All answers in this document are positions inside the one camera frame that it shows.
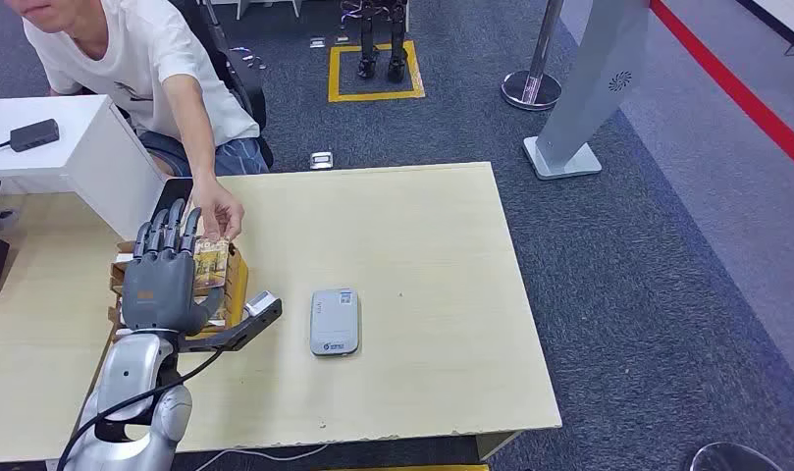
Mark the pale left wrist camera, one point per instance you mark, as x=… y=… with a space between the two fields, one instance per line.
x=261 y=303

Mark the grey card reader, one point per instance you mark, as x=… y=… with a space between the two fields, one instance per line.
x=335 y=322

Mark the black adapter box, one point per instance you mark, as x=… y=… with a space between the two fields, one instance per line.
x=34 y=135

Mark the person's left forearm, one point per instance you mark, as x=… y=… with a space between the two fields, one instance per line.
x=195 y=143

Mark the white background table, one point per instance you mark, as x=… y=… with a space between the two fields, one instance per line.
x=243 y=10

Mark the white desk riser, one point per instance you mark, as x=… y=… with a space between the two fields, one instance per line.
x=58 y=162

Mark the red floor tape line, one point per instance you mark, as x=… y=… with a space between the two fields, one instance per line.
x=734 y=88

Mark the grey kiosk stand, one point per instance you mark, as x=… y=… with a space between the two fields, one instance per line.
x=591 y=78

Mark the small grey round object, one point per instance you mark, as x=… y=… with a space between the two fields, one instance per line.
x=5 y=220

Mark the black office chair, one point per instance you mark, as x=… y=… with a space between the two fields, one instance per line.
x=240 y=84

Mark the black humanoid robot legs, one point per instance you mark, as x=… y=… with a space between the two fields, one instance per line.
x=396 y=58

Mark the round chrome stanchion base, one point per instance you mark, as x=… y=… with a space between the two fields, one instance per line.
x=734 y=458

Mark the white desk frame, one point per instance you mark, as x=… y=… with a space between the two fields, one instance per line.
x=494 y=445

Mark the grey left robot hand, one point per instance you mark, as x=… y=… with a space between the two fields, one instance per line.
x=156 y=292

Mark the silver floor socket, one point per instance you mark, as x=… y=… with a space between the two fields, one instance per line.
x=321 y=160

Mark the chrome stanchion post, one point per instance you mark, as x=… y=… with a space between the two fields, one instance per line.
x=532 y=88

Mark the black smartphone pink case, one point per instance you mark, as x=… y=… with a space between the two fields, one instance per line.
x=175 y=190

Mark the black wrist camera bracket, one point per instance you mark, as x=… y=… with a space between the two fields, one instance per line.
x=240 y=335

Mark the person's left hand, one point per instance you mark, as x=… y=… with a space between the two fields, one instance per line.
x=217 y=205

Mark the cardboard card organizer box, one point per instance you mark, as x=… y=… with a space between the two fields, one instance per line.
x=238 y=286

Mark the white display platform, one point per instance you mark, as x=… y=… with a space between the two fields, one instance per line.
x=793 y=19

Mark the white card stack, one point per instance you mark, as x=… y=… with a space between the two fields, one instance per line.
x=123 y=258

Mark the person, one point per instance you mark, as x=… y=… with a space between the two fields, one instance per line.
x=143 y=58

